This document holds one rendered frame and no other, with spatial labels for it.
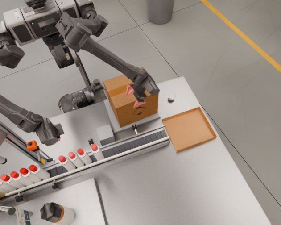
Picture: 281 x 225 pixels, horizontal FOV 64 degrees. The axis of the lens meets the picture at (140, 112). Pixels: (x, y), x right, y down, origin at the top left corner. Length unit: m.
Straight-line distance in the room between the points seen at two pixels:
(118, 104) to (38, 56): 2.35
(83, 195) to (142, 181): 0.37
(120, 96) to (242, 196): 0.98
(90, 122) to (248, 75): 2.21
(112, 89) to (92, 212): 0.76
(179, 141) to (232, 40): 2.30
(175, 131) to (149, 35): 2.16
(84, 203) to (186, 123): 0.86
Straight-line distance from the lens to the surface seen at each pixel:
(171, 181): 1.51
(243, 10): 4.20
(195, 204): 1.50
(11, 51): 1.36
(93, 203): 1.47
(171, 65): 3.11
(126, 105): 1.40
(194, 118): 1.70
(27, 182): 1.56
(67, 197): 1.52
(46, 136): 1.07
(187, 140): 1.61
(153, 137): 1.55
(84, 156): 1.38
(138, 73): 1.16
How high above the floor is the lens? 2.30
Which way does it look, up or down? 60 degrees down
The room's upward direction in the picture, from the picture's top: 5 degrees counter-clockwise
